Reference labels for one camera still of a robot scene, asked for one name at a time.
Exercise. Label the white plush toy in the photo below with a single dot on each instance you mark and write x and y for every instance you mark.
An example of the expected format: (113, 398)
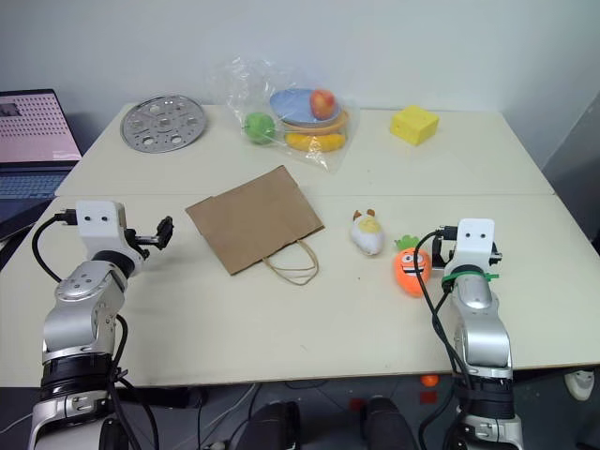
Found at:
(368, 234)

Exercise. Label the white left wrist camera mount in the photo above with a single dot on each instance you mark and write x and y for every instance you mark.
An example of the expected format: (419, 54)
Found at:
(98, 224)

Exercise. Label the yellow toy fruit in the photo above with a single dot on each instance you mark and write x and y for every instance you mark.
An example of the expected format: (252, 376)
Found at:
(314, 142)

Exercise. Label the clear plastic bag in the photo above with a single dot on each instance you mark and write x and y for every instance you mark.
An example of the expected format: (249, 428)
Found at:
(244, 84)

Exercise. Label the dark rounded shape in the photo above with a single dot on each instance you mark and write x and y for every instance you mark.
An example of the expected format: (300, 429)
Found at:
(389, 424)
(269, 426)

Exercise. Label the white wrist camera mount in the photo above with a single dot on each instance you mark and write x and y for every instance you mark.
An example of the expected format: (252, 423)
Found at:
(475, 239)
(98, 224)

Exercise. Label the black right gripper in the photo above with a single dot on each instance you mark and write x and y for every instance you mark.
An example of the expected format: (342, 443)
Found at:
(495, 259)

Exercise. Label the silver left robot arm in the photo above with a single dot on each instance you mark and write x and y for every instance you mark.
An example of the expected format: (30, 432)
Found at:
(77, 309)

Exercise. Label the round perforated metal plate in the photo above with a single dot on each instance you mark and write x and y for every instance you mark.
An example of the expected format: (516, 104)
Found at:
(164, 123)

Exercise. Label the small orange ball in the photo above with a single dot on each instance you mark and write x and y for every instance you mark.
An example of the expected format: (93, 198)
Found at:
(429, 379)

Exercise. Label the brown paper bag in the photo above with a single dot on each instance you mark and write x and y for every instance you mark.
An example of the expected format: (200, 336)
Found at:
(255, 218)

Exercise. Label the orange carrot plush toy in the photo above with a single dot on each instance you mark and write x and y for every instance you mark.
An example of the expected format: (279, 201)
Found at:
(411, 272)

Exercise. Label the white plastic fixture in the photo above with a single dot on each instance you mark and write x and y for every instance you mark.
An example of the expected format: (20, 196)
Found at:
(579, 384)

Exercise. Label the green zip tie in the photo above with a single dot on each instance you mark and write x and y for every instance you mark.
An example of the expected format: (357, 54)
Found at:
(461, 275)

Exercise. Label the yellow bowl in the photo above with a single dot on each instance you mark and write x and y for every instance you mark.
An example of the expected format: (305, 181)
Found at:
(340, 122)

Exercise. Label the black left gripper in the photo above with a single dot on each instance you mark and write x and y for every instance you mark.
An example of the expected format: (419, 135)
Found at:
(136, 241)

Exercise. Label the yellow cheese block toy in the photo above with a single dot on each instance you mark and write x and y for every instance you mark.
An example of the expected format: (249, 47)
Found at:
(415, 125)

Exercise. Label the red toy apple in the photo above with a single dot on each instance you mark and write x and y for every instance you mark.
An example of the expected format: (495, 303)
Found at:
(323, 104)

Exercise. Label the green toy apple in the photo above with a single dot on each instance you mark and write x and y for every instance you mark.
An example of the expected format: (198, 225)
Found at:
(259, 127)

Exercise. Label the open laptop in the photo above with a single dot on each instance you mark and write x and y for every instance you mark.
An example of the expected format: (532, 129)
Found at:
(33, 136)

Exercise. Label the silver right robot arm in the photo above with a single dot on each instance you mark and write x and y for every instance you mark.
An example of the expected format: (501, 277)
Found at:
(480, 328)

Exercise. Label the blue plate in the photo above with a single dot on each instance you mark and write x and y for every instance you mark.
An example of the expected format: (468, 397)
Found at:
(290, 107)

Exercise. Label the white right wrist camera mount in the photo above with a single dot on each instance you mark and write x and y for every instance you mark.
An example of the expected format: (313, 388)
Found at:
(475, 239)

